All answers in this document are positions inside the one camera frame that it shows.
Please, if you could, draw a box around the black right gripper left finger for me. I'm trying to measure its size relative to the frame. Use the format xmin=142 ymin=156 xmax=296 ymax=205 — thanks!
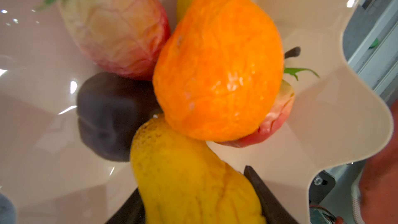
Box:
xmin=106 ymin=188 xmax=146 ymax=224

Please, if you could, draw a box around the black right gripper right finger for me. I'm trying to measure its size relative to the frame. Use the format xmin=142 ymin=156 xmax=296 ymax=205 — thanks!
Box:
xmin=244 ymin=166 xmax=298 ymax=224

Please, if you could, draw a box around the red strawberry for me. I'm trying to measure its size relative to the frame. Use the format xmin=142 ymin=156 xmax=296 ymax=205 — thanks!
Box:
xmin=207 ymin=65 xmax=302 ymax=148
xmin=38 ymin=0 xmax=172 ymax=81

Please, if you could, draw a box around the orange rubber glove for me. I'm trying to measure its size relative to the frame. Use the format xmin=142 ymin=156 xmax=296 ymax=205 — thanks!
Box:
xmin=352 ymin=101 xmax=398 ymax=224

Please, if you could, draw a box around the dark purple plum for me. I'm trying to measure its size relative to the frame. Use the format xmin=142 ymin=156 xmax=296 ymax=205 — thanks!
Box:
xmin=77 ymin=72 xmax=162 ymax=162

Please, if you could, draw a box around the beige wavy fruit plate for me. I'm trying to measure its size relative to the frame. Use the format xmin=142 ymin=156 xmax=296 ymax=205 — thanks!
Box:
xmin=1 ymin=0 xmax=393 ymax=224

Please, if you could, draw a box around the orange tangerine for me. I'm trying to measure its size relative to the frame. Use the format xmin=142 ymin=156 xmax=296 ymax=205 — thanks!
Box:
xmin=153 ymin=0 xmax=284 ymax=142

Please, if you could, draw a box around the red strawberry on plate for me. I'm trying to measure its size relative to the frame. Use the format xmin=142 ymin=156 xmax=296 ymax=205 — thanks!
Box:
xmin=38 ymin=0 xmax=172 ymax=81

